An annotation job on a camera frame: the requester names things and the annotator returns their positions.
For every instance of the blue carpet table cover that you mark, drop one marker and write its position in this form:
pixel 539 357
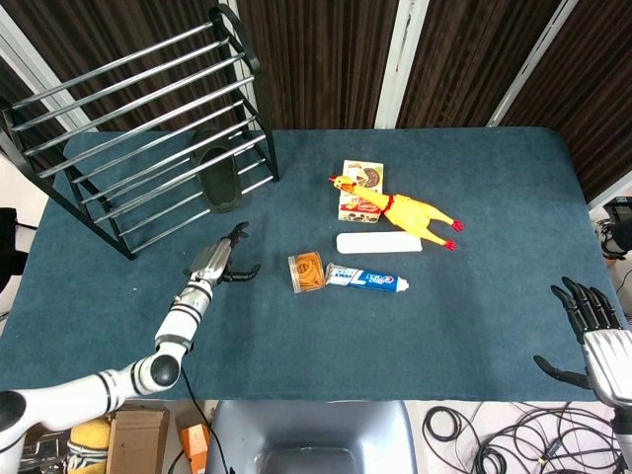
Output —
pixel 370 340

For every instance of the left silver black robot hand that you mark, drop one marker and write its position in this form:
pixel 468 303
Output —
pixel 212 259

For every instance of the cookie snack box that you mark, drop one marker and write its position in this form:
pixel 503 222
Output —
pixel 358 210

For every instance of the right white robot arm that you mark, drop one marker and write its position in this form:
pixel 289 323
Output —
pixel 623 439

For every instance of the dark green rubber slipper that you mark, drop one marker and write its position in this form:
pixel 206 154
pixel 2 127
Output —
pixel 219 190

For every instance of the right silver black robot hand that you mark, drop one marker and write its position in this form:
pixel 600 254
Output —
pixel 609 360

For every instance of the white partition post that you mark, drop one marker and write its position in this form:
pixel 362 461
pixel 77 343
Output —
pixel 245 103
pixel 402 64
pixel 44 74
pixel 530 64

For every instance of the yellow rubber chicken toy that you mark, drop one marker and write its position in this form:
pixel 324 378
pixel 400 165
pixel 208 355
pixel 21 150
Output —
pixel 415 212

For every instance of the white oblong plastic case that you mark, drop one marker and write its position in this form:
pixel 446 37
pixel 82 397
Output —
pixel 377 243

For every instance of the black metal shoe rack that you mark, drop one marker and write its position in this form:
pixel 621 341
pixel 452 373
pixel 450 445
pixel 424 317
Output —
pixel 128 108

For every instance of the brown cardboard box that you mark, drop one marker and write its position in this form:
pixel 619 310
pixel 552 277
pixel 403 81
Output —
pixel 135 439

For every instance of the yellow round object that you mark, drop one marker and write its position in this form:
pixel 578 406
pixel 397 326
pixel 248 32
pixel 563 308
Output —
pixel 89 437

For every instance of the blue white toothpaste tube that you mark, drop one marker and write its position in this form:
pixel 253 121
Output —
pixel 368 279

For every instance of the black device on floor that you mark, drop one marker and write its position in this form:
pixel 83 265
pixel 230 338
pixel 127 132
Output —
pixel 619 207

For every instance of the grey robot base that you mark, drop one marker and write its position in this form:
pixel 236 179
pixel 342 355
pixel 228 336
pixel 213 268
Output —
pixel 311 434

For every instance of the orange block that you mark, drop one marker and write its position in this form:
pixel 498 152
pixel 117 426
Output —
pixel 195 442

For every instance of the black chair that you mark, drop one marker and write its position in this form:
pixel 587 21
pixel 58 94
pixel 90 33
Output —
pixel 10 247

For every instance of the clear jar of rubber bands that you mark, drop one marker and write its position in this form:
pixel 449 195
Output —
pixel 307 272

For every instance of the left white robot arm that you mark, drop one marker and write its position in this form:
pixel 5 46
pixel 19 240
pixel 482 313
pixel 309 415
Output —
pixel 182 316

